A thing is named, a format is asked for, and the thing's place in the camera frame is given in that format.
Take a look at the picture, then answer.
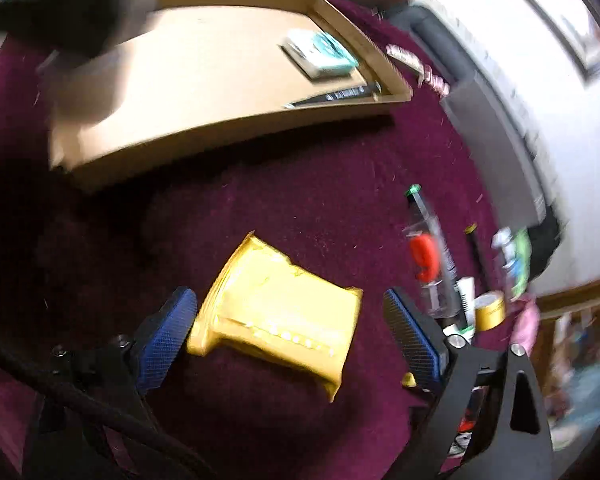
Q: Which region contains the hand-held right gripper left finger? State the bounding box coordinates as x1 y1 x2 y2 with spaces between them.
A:
22 286 198 480

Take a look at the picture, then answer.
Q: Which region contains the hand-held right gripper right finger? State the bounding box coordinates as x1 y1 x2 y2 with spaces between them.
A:
381 287 554 480

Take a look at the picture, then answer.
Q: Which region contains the white tube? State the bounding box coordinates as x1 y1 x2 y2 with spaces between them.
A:
454 277 477 332

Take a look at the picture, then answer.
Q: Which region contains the yellow tape roll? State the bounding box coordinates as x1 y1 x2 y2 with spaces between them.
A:
473 290 507 332

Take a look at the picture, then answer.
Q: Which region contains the black marker with yellow caps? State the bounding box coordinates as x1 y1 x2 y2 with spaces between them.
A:
463 223 487 282

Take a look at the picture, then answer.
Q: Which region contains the yellow foil packet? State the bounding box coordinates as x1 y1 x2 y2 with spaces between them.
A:
186 231 364 403

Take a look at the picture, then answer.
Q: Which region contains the shallow cardboard box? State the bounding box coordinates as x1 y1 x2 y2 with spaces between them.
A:
47 0 414 194

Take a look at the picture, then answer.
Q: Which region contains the clear pack with red item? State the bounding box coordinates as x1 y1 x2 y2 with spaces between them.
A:
402 184 462 319

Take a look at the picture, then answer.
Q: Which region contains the pink cloth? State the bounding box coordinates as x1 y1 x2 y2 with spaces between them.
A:
511 300 541 345

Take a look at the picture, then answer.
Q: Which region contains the small white box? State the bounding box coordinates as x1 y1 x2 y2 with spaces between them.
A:
491 227 514 262

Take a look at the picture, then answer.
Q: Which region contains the green cloth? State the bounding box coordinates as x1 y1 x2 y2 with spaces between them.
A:
509 229 532 302

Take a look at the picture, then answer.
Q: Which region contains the wooden cabinet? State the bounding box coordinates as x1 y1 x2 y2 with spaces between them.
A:
534 270 600 322

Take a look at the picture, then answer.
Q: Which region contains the maroon tablecloth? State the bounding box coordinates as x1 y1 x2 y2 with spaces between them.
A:
0 0 532 480

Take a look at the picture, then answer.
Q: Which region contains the silver grey box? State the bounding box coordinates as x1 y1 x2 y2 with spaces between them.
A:
439 66 547 232

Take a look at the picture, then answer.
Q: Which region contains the flat black printed strip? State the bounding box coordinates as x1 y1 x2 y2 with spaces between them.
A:
284 82 384 110

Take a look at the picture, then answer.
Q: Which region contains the white patterned tag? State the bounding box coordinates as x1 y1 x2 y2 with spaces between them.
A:
419 67 451 96
385 43 426 74

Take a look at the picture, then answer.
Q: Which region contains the teal and white box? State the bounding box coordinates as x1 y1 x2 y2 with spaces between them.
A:
280 29 360 80

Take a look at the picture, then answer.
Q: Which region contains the black sofa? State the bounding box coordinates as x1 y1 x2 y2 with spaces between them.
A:
387 2 564 282

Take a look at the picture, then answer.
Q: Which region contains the black cable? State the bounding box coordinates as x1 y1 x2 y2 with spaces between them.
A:
0 329 217 480

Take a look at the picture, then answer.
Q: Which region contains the framed wall painting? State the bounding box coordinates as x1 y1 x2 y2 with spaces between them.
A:
480 0 600 81

